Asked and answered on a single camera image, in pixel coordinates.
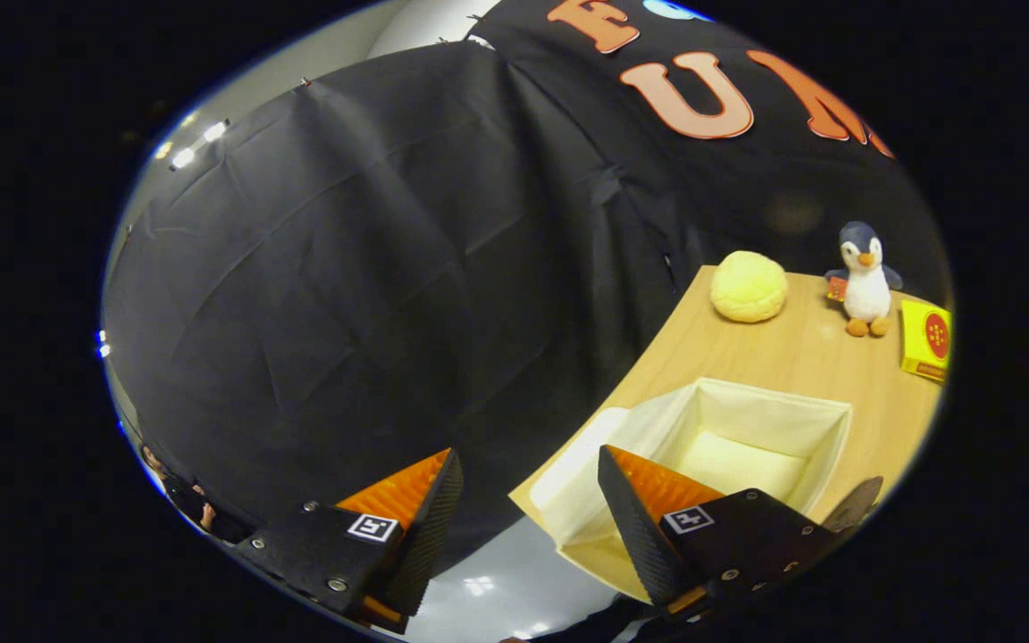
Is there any penguin plush toy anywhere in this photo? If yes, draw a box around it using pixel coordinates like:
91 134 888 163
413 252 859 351
824 221 904 338

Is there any yellow round plush bun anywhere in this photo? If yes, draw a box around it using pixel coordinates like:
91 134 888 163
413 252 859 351
710 250 789 323

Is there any yellow book red circle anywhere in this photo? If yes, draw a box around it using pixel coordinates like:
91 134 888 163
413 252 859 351
899 299 954 383

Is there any black backdrop cloth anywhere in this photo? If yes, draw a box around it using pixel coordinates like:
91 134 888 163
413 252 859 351
104 0 949 572

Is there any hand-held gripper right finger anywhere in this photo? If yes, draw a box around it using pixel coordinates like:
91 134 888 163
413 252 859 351
598 444 841 621

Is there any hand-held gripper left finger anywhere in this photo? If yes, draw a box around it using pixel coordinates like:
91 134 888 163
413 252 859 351
231 447 465 636

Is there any brown suede shoe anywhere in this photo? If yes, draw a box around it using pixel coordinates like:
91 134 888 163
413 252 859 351
823 475 884 535

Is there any person's dark clothing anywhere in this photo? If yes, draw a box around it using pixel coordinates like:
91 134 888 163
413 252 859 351
514 597 658 643

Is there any cream fabric storage box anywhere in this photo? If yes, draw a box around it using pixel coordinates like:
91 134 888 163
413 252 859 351
528 376 855 550

